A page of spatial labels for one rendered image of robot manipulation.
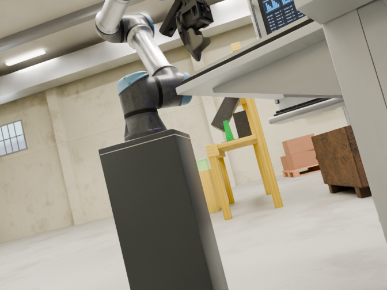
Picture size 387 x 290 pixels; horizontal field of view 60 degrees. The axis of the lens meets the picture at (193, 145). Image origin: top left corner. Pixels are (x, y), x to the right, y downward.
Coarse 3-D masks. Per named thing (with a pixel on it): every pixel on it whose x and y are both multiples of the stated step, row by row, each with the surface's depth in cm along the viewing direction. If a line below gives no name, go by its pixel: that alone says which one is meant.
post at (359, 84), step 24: (336, 24) 63; (360, 24) 60; (336, 48) 63; (360, 48) 61; (336, 72) 64; (360, 72) 61; (360, 96) 61; (360, 120) 62; (384, 120) 59; (360, 144) 62; (384, 144) 60; (384, 168) 60; (384, 192) 60; (384, 216) 61
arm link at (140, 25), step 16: (128, 16) 138; (144, 16) 141; (128, 32) 136; (144, 32) 135; (144, 48) 130; (144, 64) 131; (160, 64) 123; (160, 80) 114; (176, 80) 116; (176, 96) 116
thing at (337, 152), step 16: (320, 144) 394; (336, 144) 349; (352, 144) 320; (320, 160) 406; (336, 160) 359; (352, 160) 322; (336, 176) 370; (352, 176) 331; (336, 192) 395; (368, 192) 326
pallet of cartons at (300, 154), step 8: (304, 136) 736; (288, 144) 736; (296, 144) 735; (304, 144) 734; (312, 144) 734; (288, 152) 746; (296, 152) 734; (304, 152) 733; (312, 152) 734; (288, 160) 758; (296, 160) 731; (304, 160) 732; (312, 160) 732; (288, 168) 775; (296, 168) 729; (304, 168) 729; (312, 168) 810; (296, 176) 727
